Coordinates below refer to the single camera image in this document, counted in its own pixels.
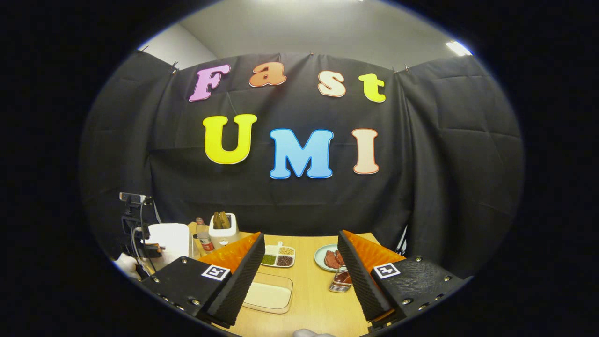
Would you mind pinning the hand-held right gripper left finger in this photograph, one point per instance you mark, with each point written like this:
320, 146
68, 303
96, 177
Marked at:
238, 285

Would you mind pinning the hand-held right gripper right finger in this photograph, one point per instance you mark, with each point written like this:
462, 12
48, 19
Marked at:
362, 285

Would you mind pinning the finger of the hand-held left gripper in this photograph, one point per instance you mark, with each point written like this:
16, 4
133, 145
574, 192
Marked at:
157, 249

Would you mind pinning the clear plastic rice box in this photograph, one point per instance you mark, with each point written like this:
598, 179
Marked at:
266, 309

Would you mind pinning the brown meat slice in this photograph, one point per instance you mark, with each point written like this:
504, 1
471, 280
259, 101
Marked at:
330, 260
340, 256

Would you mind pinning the green mung beans pile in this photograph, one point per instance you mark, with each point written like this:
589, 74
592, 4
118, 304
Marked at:
269, 260

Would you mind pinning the clear plastic water bottle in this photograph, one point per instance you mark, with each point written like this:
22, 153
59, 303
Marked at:
204, 238

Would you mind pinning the white divided grain dish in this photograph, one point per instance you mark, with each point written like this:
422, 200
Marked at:
278, 255

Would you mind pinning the white toaster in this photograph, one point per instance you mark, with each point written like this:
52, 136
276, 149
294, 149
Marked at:
223, 236

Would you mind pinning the pale green plate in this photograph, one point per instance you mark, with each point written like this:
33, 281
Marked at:
319, 257

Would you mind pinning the dark red beans pile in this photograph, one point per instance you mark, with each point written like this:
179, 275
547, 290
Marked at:
285, 261

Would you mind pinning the yellow soybeans pile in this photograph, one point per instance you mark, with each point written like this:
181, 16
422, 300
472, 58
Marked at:
286, 251

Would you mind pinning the brown toast slice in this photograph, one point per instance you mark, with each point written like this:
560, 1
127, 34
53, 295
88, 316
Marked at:
217, 220
226, 219

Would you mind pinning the black backdrop cloth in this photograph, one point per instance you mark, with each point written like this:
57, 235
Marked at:
421, 164

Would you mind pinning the small ceiling light strip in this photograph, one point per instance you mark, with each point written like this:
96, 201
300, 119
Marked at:
458, 47

